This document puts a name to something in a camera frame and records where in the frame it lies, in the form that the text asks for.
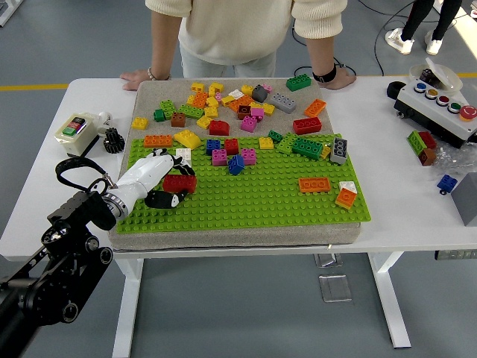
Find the red curved brick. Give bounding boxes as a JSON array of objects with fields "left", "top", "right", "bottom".
[{"left": 208, "top": 119, "right": 230, "bottom": 136}]

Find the lime green two-by-four brick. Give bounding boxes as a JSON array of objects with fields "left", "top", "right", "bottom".
[{"left": 177, "top": 104, "right": 205, "bottom": 120}]

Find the bead bracelet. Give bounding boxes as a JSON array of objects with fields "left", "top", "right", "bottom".
[{"left": 147, "top": 66, "right": 172, "bottom": 82}]

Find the green studded baseplate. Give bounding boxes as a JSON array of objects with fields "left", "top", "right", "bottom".
[{"left": 116, "top": 133, "right": 373, "bottom": 235}]

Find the small clear plastic case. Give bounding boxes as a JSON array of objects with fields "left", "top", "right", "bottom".
[{"left": 314, "top": 253, "right": 338, "bottom": 268}]

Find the grey box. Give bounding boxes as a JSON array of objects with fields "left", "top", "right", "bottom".
[{"left": 449, "top": 172, "right": 477, "bottom": 227}]

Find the dark grey sloped brick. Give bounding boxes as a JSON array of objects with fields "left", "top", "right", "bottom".
[{"left": 250, "top": 84, "right": 269, "bottom": 103}]

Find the clear plastic container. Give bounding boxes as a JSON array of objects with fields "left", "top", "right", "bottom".
[{"left": 408, "top": 57, "right": 464, "bottom": 94}]

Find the black gear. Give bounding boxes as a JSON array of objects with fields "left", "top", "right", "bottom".
[{"left": 102, "top": 127, "right": 125, "bottom": 154}]

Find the person's left hand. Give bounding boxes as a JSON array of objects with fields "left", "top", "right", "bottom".
[{"left": 318, "top": 69, "right": 358, "bottom": 91}]

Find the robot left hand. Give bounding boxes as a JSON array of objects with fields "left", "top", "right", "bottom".
[{"left": 113, "top": 148, "right": 197, "bottom": 216}]

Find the person's right hand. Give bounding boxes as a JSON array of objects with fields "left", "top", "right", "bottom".
[{"left": 119, "top": 68, "right": 152, "bottom": 92}]

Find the orange and yellow brick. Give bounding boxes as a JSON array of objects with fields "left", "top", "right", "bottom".
[{"left": 334, "top": 188, "right": 356, "bottom": 210}]

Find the white table leg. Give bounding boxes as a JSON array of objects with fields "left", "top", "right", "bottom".
[
  {"left": 111, "top": 258, "right": 145, "bottom": 358},
  {"left": 367, "top": 252, "right": 412, "bottom": 350}
]

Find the orange two-by-four brick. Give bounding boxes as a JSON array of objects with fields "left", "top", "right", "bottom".
[
  {"left": 303, "top": 98, "right": 327, "bottom": 119},
  {"left": 143, "top": 134, "right": 174, "bottom": 149},
  {"left": 297, "top": 177, "right": 332, "bottom": 195}
]

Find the beige switch box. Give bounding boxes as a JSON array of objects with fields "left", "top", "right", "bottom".
[{"left": 54, "top": 111, "right": 101, "bottom": 160}]

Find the grey two-by-four brick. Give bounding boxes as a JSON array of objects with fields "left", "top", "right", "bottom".
[
  {"left": 268, "top": 92, "right": 297, "bottom": 114},
  {"left": 329, "top": 136, "right": 349, "bottom": 166}
]

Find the magenta two-by-two brick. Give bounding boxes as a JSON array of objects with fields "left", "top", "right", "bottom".
[{"left": 240, "top": 115, "right": 259, "bottom": 134}]

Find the clear plastic bag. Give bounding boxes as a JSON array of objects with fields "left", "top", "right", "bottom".
[{"left": 432, "top": 143, "right": 477, "bottom": 178}]

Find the blue brick with keyring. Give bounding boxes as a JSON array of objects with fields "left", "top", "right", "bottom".
[{"left": 436, "top": 174, "right": 458, "bottom": 195}]

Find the white push-button control box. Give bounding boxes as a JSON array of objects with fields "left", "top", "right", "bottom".
[{"left": 394, "top": 80, "right": 477, "bottom": 149}]

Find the white desk frame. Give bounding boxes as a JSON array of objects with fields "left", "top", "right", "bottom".
[{"left": 0, "top": 0, "right": 20, "bottom": 28}]

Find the black ring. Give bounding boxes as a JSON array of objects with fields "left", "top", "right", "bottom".
[{"left": 386, "top": 81, "right": 407, "bottom": 101}]

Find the black wristband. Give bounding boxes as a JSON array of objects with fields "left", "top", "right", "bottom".
[{"left": 312, "top": 63, "right": 337, "bottom": 84}]

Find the large orange brick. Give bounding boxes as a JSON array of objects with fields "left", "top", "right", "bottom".
[{"left": 227, "top": 95, "right": 255, "bottom": 113}]

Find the large clear plastic case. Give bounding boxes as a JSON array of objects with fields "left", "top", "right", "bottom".
[{"left": 318, "top": 274, "right": 353, "bottom": 303}]

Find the red two-by-four brick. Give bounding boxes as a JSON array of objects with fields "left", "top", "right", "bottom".
[
  {"left": 162, "top": 174, "right": 198, "bottom": 195},
  {"left": 292, "top": 116, "right": 323, "bottom": 136}
]

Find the dark green two-by-four brick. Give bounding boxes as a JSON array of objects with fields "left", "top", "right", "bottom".
[
  {"left": 291, "top": 136, "right": 324, "bottom": 161},
  {"left": 285, "top": 72, "right": 313, "bottom": 92}
]

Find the table height control panel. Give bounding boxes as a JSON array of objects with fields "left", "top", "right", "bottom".
[{"left": 434, "top": 249, "right": 477, "bottom": 261}]

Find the black floor cable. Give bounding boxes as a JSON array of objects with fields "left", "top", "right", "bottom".
[
  {"left": 291, "top": 28, "right": 358, "bottom": 78},
  {"left": 373, "top": 0, "right": 414, "bottom": 77}
]

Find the person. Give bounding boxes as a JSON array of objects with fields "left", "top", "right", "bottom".
[{"left": 145, "top": 0, "right": 348, "bottom": 79}]

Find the yellow curved brick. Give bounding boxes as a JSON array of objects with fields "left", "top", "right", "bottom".
[{"left": 173, "top": 129, "right": 202, "bottom": 151}]

